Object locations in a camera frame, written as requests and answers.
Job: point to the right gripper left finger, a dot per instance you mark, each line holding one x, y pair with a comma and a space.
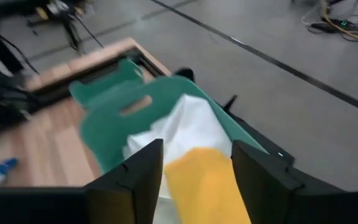
129, 193

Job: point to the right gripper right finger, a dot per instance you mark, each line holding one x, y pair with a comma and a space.
259, 186

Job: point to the yellow cloth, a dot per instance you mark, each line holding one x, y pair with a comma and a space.
204, 186

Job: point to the white cloth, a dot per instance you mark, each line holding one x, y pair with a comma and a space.
188, 124

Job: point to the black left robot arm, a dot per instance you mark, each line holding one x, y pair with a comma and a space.
2, 102

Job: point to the large teal plastic basin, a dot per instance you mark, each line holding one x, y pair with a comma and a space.
110, 130

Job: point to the small teal plastic basket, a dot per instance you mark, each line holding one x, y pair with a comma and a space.
117, 77

